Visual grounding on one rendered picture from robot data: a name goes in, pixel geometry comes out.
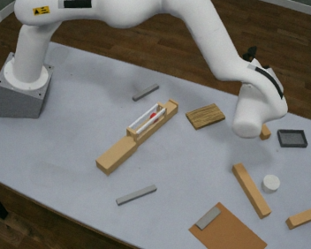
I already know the grey square stick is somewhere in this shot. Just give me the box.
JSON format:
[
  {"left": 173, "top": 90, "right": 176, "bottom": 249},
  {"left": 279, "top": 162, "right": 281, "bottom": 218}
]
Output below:
[
  {"left": 116, "top": 185, "right": 157, "bottom": 206},
  {"left": 133, "top": 83, "right": 159, "bottom": 102}
]

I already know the brown clipboard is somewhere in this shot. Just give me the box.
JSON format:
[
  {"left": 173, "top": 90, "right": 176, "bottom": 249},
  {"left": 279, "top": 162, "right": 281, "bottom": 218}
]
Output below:
[{"left": 188, "top": 202, "right": 268, "bottom": 249}]

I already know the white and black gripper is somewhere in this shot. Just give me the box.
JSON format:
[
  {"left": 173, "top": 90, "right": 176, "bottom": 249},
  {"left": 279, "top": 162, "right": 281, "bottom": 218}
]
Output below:
[{"left": 241, "top": 46, "right": 269, "bottom": 85}]

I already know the brown wooden board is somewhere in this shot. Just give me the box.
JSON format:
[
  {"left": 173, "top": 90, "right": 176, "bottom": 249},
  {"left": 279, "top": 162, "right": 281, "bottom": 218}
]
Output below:
[{"left": 186, "top": 103, "right": 225, "bottom": 131}]

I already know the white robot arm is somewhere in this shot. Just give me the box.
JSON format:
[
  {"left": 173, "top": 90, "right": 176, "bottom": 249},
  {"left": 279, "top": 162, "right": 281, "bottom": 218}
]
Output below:
[{"left": 4, "top": 0, "right": 287, "bottom": 139}]

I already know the tan wooden base plank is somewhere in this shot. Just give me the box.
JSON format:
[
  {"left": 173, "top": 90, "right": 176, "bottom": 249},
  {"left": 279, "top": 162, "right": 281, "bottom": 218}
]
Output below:
[{"left": 95, "top": 98, "right": 178, "bottom": 176}]

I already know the white short cylinder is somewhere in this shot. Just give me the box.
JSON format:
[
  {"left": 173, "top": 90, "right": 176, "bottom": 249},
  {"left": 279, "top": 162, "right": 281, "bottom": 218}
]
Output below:
[{"left": 261, "top": 175, "right": 280, "bottom": 194}]

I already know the tan wooden bar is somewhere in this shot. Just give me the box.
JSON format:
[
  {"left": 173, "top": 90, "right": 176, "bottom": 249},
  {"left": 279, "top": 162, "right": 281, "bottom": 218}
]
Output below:
[
  {"left": 285, "top": 208, "right": 311, "bottom": 230},
  {"left": 259, "top": 124, "right": 271, "bottom": 140},
  {"left": 231, "top": 162, "right": 271, "bottom": 219}
]

